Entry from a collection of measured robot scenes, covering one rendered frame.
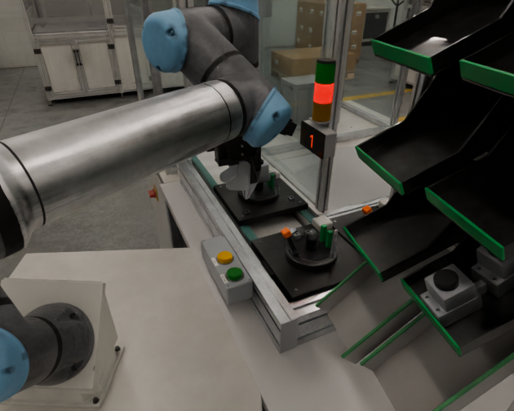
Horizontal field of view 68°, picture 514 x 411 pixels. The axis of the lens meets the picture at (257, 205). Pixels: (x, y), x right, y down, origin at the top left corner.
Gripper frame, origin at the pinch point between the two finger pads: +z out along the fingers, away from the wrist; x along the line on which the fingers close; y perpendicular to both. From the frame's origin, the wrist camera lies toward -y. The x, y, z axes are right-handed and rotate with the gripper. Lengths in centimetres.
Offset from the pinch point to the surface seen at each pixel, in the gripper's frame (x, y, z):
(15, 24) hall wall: -801, 111, 49
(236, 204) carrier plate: -36.2, -10.7, 26.4
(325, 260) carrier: 0.9, -20.2, 24.4
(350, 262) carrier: 2.1, -27.1, 26.4
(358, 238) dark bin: 17.7, -14.0, 3.8
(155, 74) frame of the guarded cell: -87, 0, -4
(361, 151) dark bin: 17.0, -12.0, -13.5
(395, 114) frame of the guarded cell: -87, -121, 28
